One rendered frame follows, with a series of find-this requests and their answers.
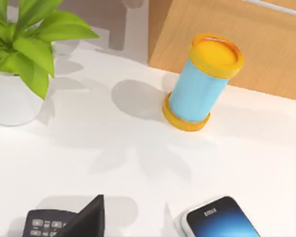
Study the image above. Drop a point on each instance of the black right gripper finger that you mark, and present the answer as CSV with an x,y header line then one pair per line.
x,y
91,218

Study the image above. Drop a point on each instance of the black calculator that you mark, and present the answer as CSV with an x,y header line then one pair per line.
x,y
43,223

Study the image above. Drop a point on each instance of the white smartphone with blue screen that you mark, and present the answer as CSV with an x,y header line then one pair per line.
x,y
219,218

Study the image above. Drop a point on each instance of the blue cup with yellow lid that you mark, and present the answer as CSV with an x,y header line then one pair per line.
x,y
199,84

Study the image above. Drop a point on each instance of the green plant in white pot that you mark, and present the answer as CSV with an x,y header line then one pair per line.
x,y
22,49

